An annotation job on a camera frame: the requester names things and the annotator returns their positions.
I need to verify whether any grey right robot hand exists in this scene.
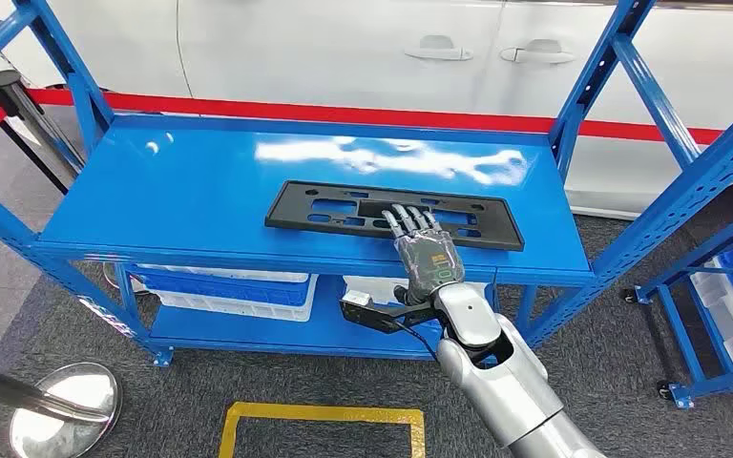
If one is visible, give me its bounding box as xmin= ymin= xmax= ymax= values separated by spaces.
xmin=381 ymin=203 xmax=467 ymax=307

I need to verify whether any black plastic plate bracket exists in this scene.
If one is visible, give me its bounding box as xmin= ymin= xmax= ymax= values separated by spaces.
xmin=264 ymin=180 xmax=526 ymax=253

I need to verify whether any blue metal shelf rack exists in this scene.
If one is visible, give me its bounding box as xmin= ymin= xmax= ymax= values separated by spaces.
xmin=0 ymin=0 xmax=733 ymax=369

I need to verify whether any long red barrier belt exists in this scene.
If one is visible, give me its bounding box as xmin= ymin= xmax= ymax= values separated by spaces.
xmin=25 ymin=88 xmax=725 ymax=147

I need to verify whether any yellow floor tape square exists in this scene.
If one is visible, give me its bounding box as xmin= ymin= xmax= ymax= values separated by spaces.
xmin=218 ymin=402 xmax=428 ymax=458

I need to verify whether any white car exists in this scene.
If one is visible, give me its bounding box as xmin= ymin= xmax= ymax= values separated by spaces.
xmin=0 ymin=0 xmax=733 ymax=220

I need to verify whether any blue wheeled rack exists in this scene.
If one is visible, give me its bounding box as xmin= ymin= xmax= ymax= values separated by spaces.
xmin=622 ymin=196 xmax=733 ymax=409

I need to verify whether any black camera bracket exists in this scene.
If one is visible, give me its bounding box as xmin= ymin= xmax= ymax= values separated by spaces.
xmin=339 ymin=297 xmax=447 ymax=337

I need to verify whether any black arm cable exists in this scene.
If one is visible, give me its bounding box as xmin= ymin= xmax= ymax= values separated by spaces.
xmin=391 ymin=319 xmax=441 ymax=363

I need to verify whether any white car door handle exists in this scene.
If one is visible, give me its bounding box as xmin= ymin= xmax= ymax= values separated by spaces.
xmin=403 ymin=34 xmax=474 ymax=63
xmin=499 ymin=38 xmax=577 ymax=66

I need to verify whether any black-topped stanchion post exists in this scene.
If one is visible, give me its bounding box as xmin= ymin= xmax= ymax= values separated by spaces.
xmin=0 ymin=69 xmax=86 ymax=175

